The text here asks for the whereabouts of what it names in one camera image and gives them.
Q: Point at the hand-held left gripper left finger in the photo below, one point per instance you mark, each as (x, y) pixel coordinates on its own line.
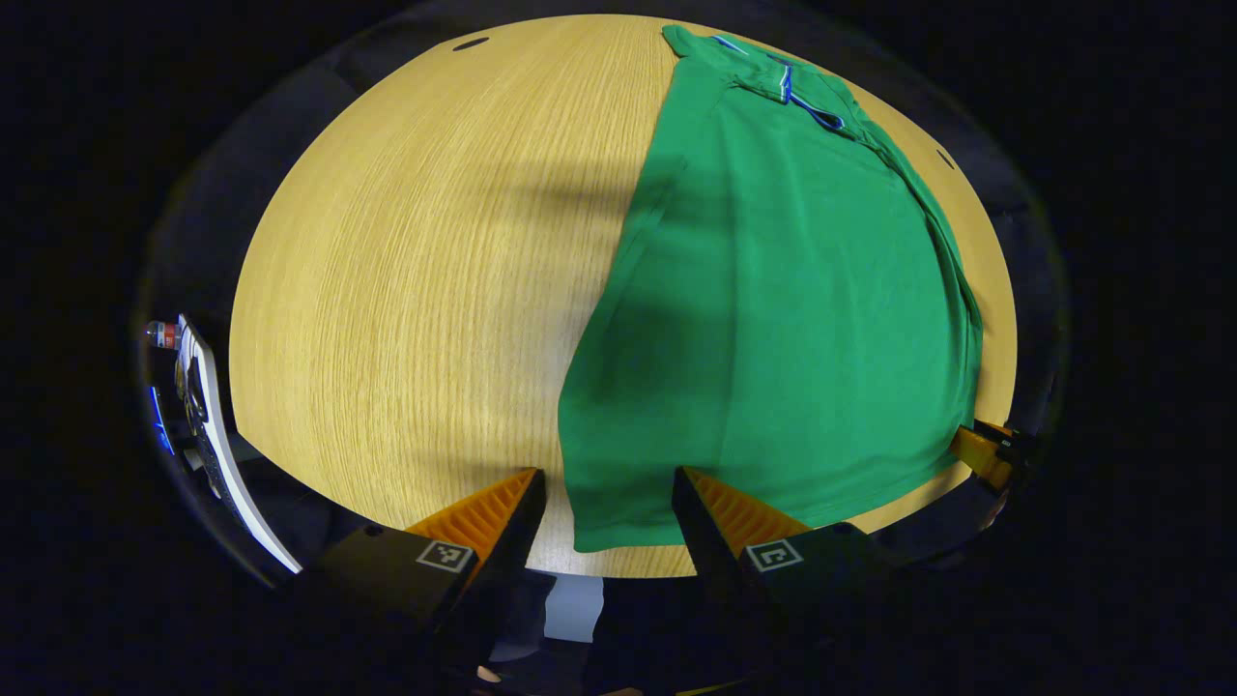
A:
(517, 541)

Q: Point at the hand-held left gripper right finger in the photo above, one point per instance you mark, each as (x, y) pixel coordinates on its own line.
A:
(705, 551)

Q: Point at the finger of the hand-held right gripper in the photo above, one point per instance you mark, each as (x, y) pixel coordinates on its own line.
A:
(981, 454)

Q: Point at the green T-shirt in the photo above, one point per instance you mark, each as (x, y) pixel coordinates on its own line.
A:
(773, 338)

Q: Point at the white board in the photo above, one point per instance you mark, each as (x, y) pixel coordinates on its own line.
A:
(237, 474)

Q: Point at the black table grommet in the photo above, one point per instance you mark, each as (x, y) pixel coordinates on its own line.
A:
(945, 159)
(471, 43)

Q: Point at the small red label bottle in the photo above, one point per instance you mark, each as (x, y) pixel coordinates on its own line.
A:
(164, 334)

